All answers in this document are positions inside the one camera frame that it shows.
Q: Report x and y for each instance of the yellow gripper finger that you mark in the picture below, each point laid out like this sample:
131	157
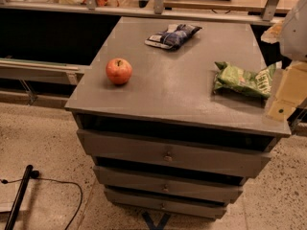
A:
289	91

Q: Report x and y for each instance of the green jalapeno chip bag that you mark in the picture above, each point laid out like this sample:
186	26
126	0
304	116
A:
248	83

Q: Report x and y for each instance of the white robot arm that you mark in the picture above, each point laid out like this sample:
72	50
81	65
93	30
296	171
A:
293	36

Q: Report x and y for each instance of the blue chip bag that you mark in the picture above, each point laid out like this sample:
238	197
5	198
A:
173	37

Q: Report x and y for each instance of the red apple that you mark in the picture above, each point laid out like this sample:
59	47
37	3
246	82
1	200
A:
118	71

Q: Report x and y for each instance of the top grey drawer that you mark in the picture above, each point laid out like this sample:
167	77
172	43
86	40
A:
234	162

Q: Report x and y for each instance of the grey drawer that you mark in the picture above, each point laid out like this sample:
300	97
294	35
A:
234	162
164	203
167	185

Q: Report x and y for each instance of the middle grey drawer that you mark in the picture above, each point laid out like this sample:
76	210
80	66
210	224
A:
167	185

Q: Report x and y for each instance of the grey drawer cabinet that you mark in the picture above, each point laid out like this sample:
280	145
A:
169	98

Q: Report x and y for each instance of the bottom grey drawer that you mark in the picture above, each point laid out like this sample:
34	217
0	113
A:
164	203

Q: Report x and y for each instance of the black pole on floor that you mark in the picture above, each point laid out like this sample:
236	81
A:
19	198

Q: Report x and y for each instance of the metal rail frame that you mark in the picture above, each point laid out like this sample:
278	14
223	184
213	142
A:
158	9

